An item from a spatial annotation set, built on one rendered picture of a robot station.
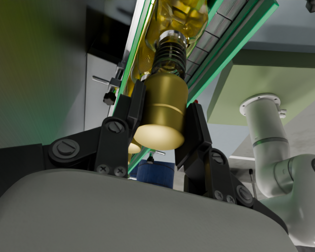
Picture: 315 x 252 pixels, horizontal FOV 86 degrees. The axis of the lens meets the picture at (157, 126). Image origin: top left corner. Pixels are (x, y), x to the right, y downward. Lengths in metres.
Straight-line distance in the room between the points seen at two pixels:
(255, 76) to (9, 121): 0.56
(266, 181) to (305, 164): 0.11
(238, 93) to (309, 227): 0.39
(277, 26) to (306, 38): 0.10
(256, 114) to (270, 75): 0.12
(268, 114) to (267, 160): 0.15
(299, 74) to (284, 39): 0.11
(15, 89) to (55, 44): 0.08
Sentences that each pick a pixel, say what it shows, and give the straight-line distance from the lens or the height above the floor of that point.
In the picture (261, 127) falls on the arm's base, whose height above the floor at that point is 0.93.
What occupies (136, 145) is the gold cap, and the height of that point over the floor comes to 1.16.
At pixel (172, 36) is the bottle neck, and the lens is 0.17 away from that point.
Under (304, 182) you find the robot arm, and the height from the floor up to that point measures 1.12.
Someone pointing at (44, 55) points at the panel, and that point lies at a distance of 0.23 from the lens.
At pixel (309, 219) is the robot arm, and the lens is 0.45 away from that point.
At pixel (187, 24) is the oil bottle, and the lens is 0.18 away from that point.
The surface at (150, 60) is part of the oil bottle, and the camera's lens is 0.21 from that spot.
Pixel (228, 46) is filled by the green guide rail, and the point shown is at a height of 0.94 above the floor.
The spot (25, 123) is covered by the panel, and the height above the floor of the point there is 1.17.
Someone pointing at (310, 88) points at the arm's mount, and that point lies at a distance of 0.71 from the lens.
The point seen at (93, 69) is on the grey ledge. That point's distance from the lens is 0.54.
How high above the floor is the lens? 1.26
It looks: 34 degrees down
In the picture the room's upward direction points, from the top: 171 degrees counter-clockwise
